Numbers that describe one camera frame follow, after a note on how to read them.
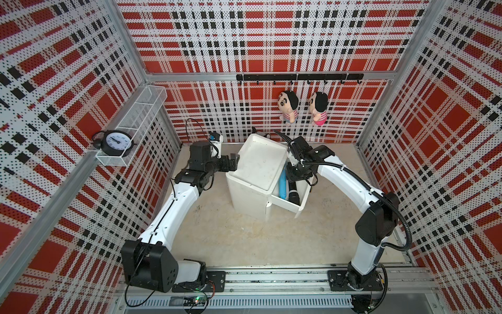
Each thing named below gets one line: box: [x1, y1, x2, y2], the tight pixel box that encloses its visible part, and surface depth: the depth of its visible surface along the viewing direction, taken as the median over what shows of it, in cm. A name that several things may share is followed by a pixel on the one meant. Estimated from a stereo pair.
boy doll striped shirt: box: [277, 90, 300, 124], surface depth 97 cm
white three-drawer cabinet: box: [225, 133, 308, 222], surface depth 80 cm
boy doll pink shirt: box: [309, 91, 329, 126], surface depth 97 cm
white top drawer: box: [271, 168, 312, 219], surface depth 78 cm
